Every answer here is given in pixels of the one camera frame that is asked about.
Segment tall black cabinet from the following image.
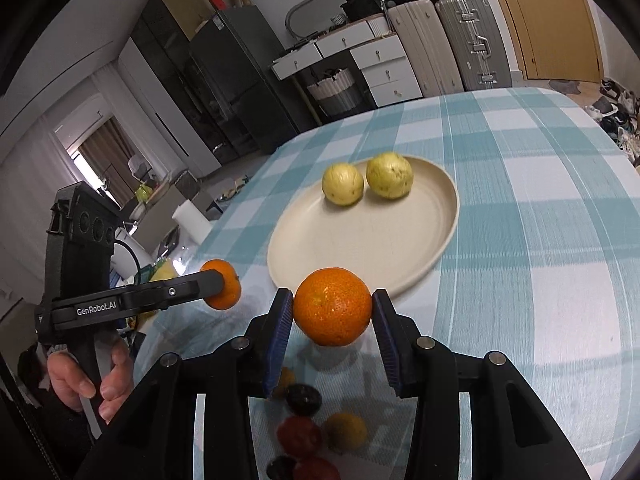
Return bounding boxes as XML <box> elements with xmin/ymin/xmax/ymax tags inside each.
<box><xmin>131</xmin><ymin>0</ymin><xmax>223</xmax><ymax>178</ymax></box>

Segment dark grey refrigerator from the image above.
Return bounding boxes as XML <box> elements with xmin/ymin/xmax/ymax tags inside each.
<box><xmin>189</xmin><ymin>6</ymin><xmax>301</xmax><ymax>155</ymax></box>

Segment woven laundry basket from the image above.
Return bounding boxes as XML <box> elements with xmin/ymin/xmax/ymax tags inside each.
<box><xmin>306</xmin><ymin>67</ymin><xmax>373</xmax><ymax>118</ymax></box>

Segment oval white frame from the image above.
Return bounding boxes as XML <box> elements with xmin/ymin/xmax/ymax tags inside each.
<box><xmin>285</xmin><ymin>0</ymin><xmax>346</xmax><ymax>41</ymax></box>

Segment wooden door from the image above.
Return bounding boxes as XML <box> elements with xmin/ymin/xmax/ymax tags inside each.
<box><xmin>480</xmin><ymin>0</ymin><xmax>601</xmax><ymax>81</ymax></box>

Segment red tomato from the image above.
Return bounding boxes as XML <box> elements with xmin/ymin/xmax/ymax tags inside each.
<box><xmin>276</xmin><ymin>416</ymin><xmax>323</xmax><ymax>458</ymax></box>
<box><xmin>292</xmin><ymin>456</ymin><xmax>341</xmax><ymax>480</ymax></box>

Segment pile of shoes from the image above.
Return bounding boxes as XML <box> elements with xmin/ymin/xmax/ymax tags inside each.
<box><xmin>582</xmin><ymin>77</ymin><xmax>640</xmax><ymax>166</ymax></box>

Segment dark purple plum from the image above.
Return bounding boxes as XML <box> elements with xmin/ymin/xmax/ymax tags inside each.
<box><xmin>266</xmin><ymin>455</ymin><xmax>298</xmax><ymax>480</ymax></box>
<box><xmin>285</xmin><ymin>383</ymin><xmax>322</xmax><ymax>417</ymax></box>

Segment orange tangerine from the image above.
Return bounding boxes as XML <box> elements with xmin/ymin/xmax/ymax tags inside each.
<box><xmin>293</xmin><ymin>267</ymin><xmax>373</xmax><ymax>347</ymax></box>
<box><xmin>200</xmin><ymin>259</ymin><xmax>242</xmax><ymax>311</ymax></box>

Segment beige suitcase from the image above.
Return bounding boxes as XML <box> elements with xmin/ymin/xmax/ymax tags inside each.
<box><xmin>387</xmin><ymin>0</ymin><xmax>463</xmax><ymax>96</ymax></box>

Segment silver suitcase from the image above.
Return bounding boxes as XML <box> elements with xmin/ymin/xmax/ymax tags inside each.
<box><xmin>435</xmin><ymin>0</ymin><xmax>513</xmax><ymax>92</ymax></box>

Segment white desk with drawers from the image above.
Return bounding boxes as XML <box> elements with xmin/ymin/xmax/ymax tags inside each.
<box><xmin>271</xmin><ymin>12</ymin><xmax>426</xmax><ymax>128</ymax></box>

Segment yellow guava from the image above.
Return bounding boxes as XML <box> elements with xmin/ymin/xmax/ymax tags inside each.
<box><xmin>321</xmin><ymin>162</ymin><xmax>365</xmax><ymax>207</ymax></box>
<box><xmin>366</xmin><ymin>152</ymin><xmax>415</xmax><ymax>199</ymax></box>

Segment white paper towel roll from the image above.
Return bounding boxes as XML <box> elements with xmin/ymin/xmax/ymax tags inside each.
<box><xmin>172</xmin><ymin>199</ymin><xmax>213</xmax><ymax>242</ymax></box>

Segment teal checked tablecloth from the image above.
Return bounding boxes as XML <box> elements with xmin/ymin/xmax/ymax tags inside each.
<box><xmin>132</xmin><ymin>87</ymin><xmax>640</xmax><ymax>480</ymax></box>

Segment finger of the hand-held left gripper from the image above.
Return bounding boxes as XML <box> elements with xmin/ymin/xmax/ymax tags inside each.
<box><xmin>117</xmin><ymin>269</ymin><xmax>224</xmax><ymax>312</ymax></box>

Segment person's left hand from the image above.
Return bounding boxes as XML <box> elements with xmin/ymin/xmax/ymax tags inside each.
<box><xmin>47</xmin><ymin>345</ymin><xmax>136</xmax><ymax>423</ymax></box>

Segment cream round plate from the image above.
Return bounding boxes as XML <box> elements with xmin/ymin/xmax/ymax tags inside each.
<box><xmin>266</xmin><ymin>155</ymin><xmax>460</xmax><ymax>301</ymax></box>

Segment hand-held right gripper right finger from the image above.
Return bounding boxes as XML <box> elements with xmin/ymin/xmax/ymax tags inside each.
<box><xmin>371</xmin><ymin>288</ymin><xmax>591</xmax><ymax>480</ymax></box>

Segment brown curtain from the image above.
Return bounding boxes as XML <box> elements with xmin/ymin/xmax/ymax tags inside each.
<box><xmin>80</xmin><ymin>117</ymin><xmax>138</xmax><ymax>186</ymax></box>

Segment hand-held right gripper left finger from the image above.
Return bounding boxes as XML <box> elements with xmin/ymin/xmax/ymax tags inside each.
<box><xmin>75</xmin><ymin>287</ymin><xmax>296</xmax><ymax>480</ymax></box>

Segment cardboard boxes on cabinet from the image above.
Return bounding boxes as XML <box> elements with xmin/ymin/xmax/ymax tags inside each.
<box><xmin>155</xmin><ymin>0</ymin><xmax>246</xmax><ymax>36</ymax></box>

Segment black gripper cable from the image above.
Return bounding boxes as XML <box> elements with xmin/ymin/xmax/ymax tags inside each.
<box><xmin>114</xmin><ymin>240</ymin><xmax>143</xmax><ymax>281</ymax></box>

